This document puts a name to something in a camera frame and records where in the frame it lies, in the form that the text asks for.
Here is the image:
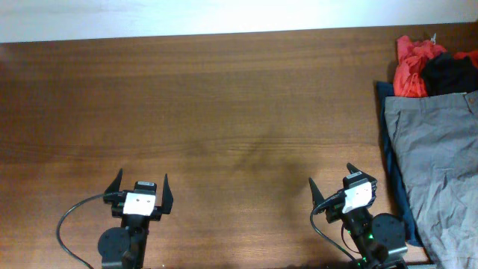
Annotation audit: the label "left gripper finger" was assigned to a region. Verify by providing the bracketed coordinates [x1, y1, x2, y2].
[104, 168, 123, 194]
[161, 174, 174, 214]

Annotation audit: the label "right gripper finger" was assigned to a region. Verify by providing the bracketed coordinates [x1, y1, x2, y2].
[308, 177, 325, 208]
[346, 163, 376, 183]

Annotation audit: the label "grey shorts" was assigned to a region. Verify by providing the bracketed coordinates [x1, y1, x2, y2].
[385, 92, 477, 268]

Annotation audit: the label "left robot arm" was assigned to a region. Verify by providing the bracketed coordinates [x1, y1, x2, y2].
[98, 171, 173, 269]

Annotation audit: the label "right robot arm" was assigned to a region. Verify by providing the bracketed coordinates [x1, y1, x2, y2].
[308, 163, 408, 269]

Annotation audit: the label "blue denim garment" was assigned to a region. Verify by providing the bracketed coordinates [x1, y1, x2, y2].
[375, 81, 423, 247]

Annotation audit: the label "red garment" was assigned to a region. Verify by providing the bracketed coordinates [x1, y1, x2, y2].
[393, 35, 477, 98]

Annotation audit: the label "black garment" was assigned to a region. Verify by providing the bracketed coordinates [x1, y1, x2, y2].
[420, 53, 477, 96]

